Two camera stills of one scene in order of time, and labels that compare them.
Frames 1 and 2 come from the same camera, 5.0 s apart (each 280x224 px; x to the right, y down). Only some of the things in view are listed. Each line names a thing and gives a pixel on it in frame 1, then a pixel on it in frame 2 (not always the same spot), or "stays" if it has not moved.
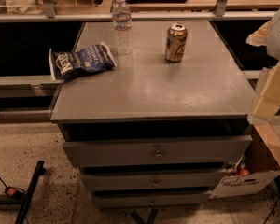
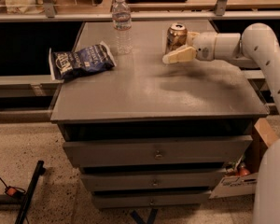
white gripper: (279, 35) -> (203, 46)
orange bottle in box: (243, 171) stays
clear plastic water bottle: (121, 21) stays
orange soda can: (176, 39) stays
